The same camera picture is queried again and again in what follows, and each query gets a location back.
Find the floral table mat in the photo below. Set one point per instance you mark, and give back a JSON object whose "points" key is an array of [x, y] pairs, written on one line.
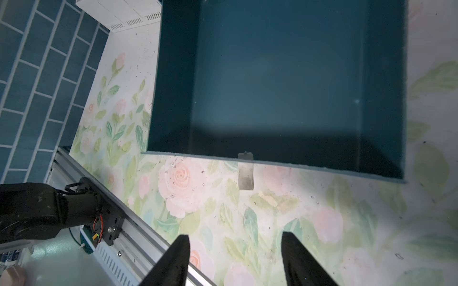
{"points": [[364, 232]]}

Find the teal drawer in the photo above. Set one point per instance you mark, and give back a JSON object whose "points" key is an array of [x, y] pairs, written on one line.
{"points": [[308, 84]]}

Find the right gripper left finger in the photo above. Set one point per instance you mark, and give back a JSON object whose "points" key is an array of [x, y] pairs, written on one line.
{"points": [[172, 267]]}

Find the aluminium mounting rail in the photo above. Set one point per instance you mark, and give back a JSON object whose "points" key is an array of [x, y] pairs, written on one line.
{"points": [[137, 247]]}

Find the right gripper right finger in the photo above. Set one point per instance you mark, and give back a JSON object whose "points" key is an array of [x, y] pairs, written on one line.
{"points": [[301, 268]]}

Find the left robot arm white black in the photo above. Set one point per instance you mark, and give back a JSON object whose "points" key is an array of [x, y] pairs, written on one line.
{"points": [[37, 211]]}

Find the white file organizer rack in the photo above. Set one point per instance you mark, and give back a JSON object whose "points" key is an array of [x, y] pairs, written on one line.
{"points": [[120, 15]]}

